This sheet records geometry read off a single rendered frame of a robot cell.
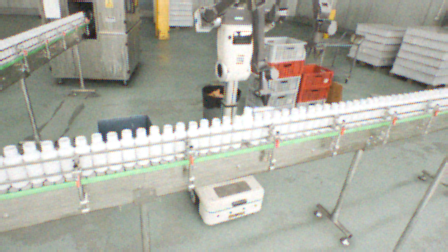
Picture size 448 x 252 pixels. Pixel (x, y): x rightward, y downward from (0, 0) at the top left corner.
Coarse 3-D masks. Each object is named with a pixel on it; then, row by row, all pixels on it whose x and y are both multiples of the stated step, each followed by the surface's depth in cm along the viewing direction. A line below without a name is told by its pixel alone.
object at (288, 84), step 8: (248, 80) 384; (256, 80) 370; (272, 80) 353; (280, 80) 362; (288, 80) 370; (296, 80) 379; (256, 88) 373; (272, 88) 361; (280, 88) 369; (288, 88) 377; (296, 88) 385
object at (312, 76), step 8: (312, 64) 440; (304, 72) 439; (312, 72) 448; (320, 72) 435; (328, 72) 407; (304, 80) 392; (312, 80) 400; (320, 80) 409; (328, 80) 416; (304, 88) 399
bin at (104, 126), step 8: (96, 120) 165; (104, 120) 168; (112, 120) 170; (120, 120) 172; (128, 120) 174; (136, 120) 176; (144, 120) 179; (104, 128) 170; (112, 128) 172; (120, 128) 174; (128, 128) 176; (136, 128) 179; (144, 128) 181; (104, 136) 172; (120, 136) 177; (136, 136) 181; (120, 208) 138
